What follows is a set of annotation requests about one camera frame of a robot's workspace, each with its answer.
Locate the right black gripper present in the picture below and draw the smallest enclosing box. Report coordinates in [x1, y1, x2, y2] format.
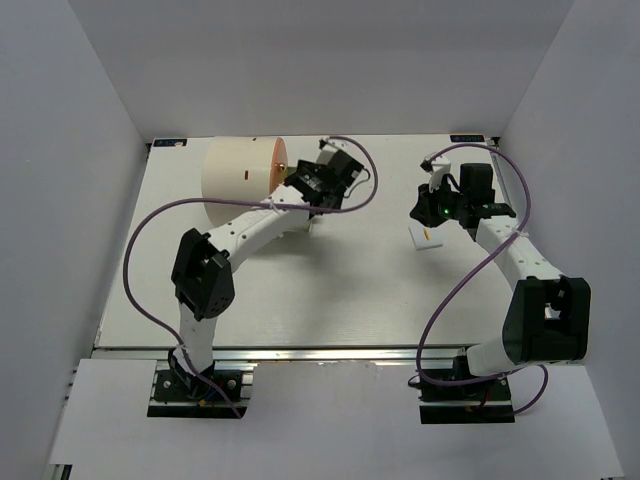
[410, 178, 468, 228]

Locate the white square compact with gold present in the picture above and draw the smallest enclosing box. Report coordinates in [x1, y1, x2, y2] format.
[408, 224, 444, 251]

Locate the pale green bottom drawer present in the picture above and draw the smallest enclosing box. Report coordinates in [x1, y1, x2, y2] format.
[282, 164, 316, 236]

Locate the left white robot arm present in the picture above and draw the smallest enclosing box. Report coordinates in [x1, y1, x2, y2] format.
[169, 150, 364, 400]

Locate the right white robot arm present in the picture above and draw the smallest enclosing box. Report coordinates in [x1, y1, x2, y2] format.
[410, 158, 591, 399]

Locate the blue label sticker right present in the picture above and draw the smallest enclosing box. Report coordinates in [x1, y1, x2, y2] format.
[449, 134, 485, 143]

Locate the blue label sticker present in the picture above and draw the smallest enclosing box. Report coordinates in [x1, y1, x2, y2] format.
[152, 138, 187, 148]
[449, 134, 485, 143]

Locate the cream round drawer organizer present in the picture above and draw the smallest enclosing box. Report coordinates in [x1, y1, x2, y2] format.
[201, 137, 288, 202]

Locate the blue label sticker left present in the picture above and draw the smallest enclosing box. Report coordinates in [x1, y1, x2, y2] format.
[152, 138, 187, 148]

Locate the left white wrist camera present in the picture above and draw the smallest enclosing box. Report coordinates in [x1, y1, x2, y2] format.
[318, 136, 347, 155]

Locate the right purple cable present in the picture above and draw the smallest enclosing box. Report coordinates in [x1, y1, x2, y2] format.
[414, 144, 550, 415]

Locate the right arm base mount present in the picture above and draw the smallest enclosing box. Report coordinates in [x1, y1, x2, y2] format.
[407, 355, 515, 425]

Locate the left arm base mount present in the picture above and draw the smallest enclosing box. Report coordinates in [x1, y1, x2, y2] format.
[147, 363, 253, 420]

